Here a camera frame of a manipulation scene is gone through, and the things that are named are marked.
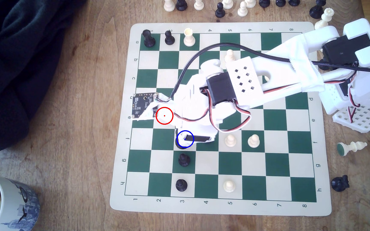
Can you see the black chess knight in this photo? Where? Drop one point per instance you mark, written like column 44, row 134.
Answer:
column 339, row 184

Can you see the white chess rook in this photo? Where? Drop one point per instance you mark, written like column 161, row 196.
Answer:
column 189, row 39

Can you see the white chess piece green felt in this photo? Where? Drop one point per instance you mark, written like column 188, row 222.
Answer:
column 352, row 148

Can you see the dark blue cloth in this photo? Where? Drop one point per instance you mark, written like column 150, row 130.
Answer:
column 11, row 64

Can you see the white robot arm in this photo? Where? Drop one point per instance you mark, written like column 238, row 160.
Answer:
column 281, row 73

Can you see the white chess queen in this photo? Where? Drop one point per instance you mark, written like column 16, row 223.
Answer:
column 324, row 20

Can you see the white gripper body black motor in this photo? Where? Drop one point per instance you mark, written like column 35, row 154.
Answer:
column 201, row 139

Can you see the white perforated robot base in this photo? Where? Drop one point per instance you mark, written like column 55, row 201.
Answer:
column 360, row 119

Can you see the green white chess board mat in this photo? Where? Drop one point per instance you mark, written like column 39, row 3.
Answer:
column 230, row 205

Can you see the white mug with skyline print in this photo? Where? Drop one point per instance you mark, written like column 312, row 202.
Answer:
column 14, row 208

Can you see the dark camera circuit board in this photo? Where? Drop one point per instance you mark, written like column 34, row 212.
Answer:
column 141, row 104

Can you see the black rook corner piece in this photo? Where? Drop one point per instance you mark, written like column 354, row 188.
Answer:
column 148, row 40

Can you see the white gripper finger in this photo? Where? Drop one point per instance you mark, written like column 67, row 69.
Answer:
column 204, row 132
column 193, row 125

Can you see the white chess pawn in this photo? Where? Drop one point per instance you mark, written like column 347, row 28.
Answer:
column 253, row 141
column 230, row 56
column 230, row 140
column 242, row 11
column 229, row 185

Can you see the black chess pawn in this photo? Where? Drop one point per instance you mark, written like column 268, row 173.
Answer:
column 220, row 12
column 184, row 160
column 169, row 39
column 181, row 185

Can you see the tall black chess piece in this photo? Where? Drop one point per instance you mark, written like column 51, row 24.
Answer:
column 179, row 146
column 316, row 12

